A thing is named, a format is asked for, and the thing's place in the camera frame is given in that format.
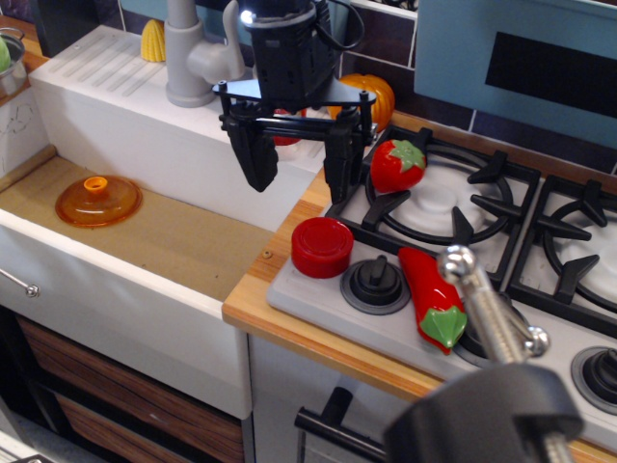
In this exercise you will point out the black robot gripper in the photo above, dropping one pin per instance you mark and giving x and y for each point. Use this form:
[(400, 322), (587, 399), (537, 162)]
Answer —
[(295, 56)]

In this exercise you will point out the red round container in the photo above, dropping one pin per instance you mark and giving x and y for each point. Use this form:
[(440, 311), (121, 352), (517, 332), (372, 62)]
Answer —
[(321, 247)]

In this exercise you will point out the red object behind gripper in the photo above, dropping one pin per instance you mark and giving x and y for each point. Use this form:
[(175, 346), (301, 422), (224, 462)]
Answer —
[(281, 141)]

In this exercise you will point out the red toy strawberry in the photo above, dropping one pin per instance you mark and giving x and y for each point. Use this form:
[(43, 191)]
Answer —
[(397, 165)]

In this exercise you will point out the black left burner grate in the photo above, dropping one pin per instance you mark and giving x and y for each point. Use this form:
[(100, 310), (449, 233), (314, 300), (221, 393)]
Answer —
[(465, 197)]

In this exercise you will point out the black burner grate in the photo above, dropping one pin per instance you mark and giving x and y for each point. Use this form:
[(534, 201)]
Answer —
[(465, 197), (553, 271)]

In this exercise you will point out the grey toy faucet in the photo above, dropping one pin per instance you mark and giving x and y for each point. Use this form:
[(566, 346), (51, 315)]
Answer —
[(194, 64)]

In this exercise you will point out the black left stove knob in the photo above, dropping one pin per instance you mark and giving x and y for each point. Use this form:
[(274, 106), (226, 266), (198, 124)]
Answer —
[(375, 286)]

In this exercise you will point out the yellow toy corn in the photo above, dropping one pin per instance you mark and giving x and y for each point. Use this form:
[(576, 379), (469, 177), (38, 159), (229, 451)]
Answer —
[(153, 47)]

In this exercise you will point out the white toy sink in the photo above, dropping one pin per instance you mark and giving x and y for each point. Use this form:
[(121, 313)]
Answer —
[(138, 225)]

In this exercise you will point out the red toy chili pepper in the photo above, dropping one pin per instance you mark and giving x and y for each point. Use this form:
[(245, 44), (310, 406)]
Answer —
[(441, 318)]

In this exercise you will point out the orange transparent pot lid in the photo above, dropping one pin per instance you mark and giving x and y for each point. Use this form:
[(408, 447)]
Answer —
[(98, 201)]

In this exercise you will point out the silver metal pot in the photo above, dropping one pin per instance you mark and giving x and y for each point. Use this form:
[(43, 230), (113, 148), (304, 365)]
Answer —
[(13, 71)]

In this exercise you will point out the black right burner grate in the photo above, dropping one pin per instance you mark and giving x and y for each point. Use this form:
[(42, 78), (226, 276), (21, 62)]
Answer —
[(553, 271)]

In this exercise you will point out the black clamp body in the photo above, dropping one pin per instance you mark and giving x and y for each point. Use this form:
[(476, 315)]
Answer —
[(497, 414)]

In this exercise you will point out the black right stove knob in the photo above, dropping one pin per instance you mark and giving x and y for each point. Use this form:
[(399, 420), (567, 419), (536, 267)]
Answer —
[(593, 371)]

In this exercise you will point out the black oven door handle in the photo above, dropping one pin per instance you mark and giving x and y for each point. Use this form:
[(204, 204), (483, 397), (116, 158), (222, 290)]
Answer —
[(327, 426)]

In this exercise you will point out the silver towel rail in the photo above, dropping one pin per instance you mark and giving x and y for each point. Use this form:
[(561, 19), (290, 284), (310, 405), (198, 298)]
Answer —
[(30, 290)]

